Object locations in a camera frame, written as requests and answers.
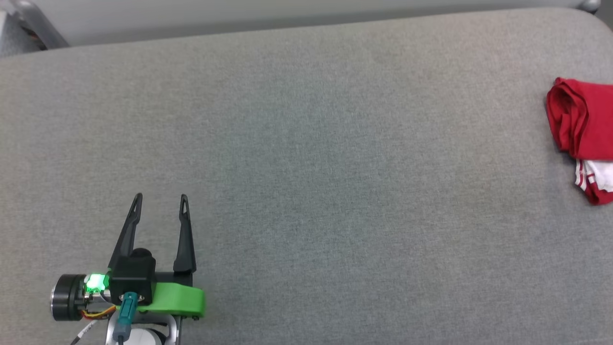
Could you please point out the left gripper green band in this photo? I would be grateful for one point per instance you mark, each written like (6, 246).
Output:
(182, 299)

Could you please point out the red and white garment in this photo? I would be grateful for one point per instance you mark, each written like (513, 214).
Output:
(586, 120)

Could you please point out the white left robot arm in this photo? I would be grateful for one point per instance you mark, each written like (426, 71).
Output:
(153, 333)

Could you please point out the grey fabric sofa cushion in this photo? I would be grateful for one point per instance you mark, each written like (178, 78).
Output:
(311, 167)

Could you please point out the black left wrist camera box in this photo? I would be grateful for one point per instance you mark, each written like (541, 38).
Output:
(134, 275)

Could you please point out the grey metal partition post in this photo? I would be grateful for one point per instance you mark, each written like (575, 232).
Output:
(590, 5)
(38, 24)

